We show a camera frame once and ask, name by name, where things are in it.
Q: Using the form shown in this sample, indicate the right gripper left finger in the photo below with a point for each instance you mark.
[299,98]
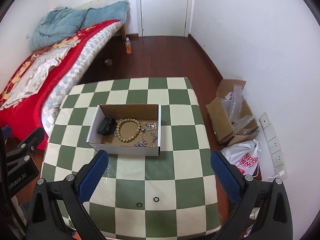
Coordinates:
[44,219]

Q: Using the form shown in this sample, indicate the clear plastic packaging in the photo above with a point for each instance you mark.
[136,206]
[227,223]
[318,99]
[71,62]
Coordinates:
[232,104]

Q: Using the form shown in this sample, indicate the white cardboard box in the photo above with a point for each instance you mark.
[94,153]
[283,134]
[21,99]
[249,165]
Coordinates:
[138,130]

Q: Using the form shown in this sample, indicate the black fitness band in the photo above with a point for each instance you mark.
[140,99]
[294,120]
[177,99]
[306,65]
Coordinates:
[107,126]

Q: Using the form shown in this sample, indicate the orange drink bottle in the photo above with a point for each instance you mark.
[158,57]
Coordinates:
[128,46]

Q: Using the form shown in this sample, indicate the blue folded duvet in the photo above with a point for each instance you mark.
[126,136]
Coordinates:
[65,22]

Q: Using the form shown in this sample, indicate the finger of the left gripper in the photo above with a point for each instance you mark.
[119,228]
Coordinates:
[7,131]

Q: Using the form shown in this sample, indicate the brown cardboard box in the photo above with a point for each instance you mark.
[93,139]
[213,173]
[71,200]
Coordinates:
[219,119]

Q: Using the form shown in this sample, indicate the small round cup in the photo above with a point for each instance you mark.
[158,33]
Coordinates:
[108,62]

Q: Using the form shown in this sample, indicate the white door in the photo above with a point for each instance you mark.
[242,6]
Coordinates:
[164,17]

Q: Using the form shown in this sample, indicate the white power strip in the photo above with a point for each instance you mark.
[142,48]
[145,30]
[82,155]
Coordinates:
[274,147]

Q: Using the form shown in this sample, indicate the red patterned bed quilt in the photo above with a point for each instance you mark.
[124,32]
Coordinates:
[34,94]

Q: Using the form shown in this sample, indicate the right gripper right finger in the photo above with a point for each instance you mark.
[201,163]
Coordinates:
[273,221]

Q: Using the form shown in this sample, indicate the white plastic shopping bag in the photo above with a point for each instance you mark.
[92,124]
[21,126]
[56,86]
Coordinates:
[244,156]

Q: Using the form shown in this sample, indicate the green checkered tablecloth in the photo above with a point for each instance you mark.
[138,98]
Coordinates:
[171,196]

